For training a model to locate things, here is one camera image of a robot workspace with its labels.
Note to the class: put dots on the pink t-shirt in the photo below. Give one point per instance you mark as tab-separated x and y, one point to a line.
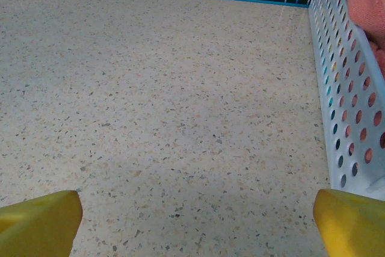
367	1

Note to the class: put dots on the white perforated plastic bin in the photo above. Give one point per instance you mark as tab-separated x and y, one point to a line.
340	136

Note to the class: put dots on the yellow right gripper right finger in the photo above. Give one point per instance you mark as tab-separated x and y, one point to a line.
352	230

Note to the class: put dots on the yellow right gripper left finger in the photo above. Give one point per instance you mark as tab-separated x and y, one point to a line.
39	227

